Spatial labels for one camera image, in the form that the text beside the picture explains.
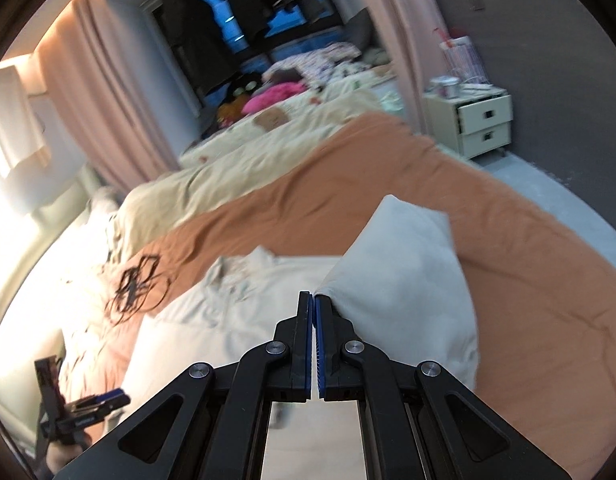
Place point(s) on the green cloth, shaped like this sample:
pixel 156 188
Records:
pixel 378 58

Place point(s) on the white striped bag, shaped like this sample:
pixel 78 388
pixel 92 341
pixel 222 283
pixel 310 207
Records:
pixel 463 60

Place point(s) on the dark plush toy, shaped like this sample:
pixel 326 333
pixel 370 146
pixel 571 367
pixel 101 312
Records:
pixel 240 87

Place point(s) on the orange bed sheet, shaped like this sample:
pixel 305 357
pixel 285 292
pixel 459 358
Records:
pixel 513 310

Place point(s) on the white pillow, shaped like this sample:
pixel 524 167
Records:
pixel 83 255

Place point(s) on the dark window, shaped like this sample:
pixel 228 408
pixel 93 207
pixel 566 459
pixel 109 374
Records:
pixel 223 15

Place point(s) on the person's left hand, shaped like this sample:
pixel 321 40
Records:
pixel 60 461

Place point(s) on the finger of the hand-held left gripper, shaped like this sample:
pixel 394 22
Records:
pixel 115 404
pixel 105 394

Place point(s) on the white hanging cloth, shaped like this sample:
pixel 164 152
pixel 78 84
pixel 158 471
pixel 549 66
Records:
pixel 13 120

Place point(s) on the beige sweatshirt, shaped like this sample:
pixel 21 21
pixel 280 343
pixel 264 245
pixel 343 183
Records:
pixel 398 270

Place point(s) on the pink plush toy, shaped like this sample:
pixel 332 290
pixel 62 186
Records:
pixel 273 97

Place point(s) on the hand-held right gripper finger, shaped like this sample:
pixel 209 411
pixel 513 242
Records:
pixel 309 360
pixel 320 360

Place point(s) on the beige pillow on bed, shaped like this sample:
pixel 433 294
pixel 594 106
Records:
pixel 228 185

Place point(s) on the printed clothes pile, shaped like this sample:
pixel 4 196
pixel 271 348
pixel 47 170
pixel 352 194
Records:
pixel 318 60

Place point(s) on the cream nightstand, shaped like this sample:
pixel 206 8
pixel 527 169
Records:
pixel 483 117

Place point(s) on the wall socket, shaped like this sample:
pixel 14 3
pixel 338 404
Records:
pixel 478 3

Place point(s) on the pink curtain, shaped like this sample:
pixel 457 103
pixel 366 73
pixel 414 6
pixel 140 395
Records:
pixel 113 85
pixel 403 35

